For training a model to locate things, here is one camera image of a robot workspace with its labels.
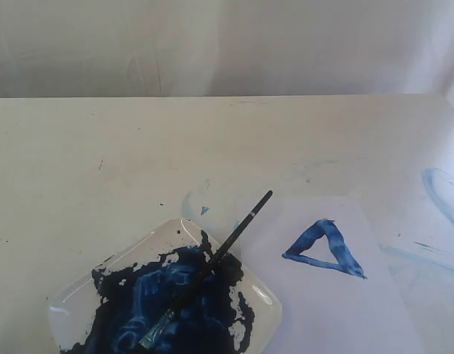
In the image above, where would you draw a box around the white paper sheet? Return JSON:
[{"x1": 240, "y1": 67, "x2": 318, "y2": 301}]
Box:
[{"x1": 240, "y1": 196, "x2": 423, "y2": 353}]

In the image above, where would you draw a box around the black paintbrush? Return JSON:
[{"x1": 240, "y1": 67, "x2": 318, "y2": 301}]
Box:
[{"x1": 132, "y1": 190, "x2": 273, "y2": 353}]

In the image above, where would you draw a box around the white square paint dish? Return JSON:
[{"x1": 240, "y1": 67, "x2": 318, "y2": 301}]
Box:
[{"x1": 49, "y1": 219, "x2": 282, "y2": 353}]

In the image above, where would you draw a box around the white backdrop curtain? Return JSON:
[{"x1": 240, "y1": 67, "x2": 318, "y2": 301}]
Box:
[{"x1": 0, "y1": 1, "x2": 454, "y2": 97}]

